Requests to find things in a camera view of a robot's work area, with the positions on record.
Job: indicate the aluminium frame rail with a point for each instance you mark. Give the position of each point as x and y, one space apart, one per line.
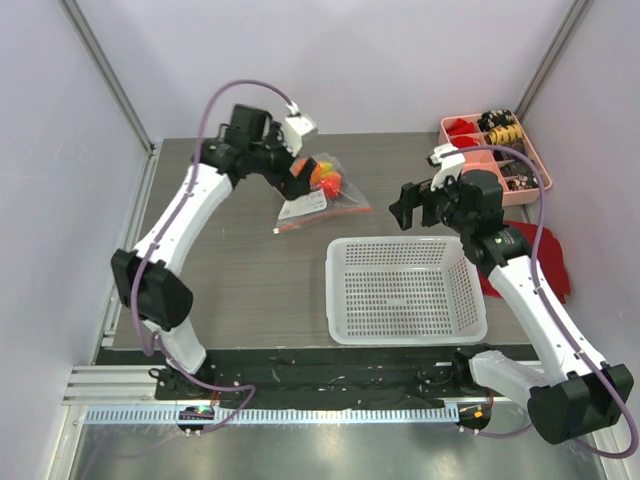
89 40

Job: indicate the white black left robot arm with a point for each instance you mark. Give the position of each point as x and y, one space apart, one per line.
147 277

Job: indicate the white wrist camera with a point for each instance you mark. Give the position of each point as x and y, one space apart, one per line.
448 161
296 128

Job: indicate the yellow toy banana bunch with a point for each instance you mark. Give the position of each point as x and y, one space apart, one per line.
322 170

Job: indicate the folded red cloth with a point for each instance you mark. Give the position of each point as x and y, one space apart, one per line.
550 257

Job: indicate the dark brown rolled cloth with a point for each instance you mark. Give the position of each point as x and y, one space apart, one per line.
510 151

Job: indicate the dark patterned rolled cloth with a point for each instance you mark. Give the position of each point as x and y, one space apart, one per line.
513 168

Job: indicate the yellow striped rolled cloth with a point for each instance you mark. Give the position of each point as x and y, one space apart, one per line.
502 135

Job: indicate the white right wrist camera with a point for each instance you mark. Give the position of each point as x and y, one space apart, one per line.
448 161

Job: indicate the white slotted cable duct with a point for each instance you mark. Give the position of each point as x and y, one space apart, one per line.
192 415

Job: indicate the black floral rolled cloth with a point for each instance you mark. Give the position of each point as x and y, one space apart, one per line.
491 119

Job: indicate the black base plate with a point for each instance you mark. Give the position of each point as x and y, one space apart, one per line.
325 379

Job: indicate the clear zip bag orange zipper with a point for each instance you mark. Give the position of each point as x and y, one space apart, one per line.
295 213

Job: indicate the pink compartment tray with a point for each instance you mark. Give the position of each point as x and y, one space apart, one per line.
484 160

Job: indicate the orange toy pumpkin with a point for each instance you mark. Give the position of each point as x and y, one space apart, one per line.
300 163

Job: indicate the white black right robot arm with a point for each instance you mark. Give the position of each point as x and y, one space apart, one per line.
577 391

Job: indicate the red toy pepper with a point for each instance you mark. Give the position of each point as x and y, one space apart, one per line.
331 187

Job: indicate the white perforated plastic basket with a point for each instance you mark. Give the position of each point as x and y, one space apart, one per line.
402 291

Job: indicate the red cloth piece upper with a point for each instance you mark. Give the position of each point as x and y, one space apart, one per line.
461 126

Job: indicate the red cloth piece lower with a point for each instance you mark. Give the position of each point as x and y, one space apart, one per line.
461 142

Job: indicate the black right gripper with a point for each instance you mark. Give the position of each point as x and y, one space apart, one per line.
427 203

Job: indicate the dark dotted rolled cloth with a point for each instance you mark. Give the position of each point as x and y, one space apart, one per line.
521 182

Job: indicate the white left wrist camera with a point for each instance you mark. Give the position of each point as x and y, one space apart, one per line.
296 128

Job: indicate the red cloth piece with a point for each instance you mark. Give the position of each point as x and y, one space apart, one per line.
461 142
461 126

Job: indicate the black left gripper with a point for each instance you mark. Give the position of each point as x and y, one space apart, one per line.
288 184

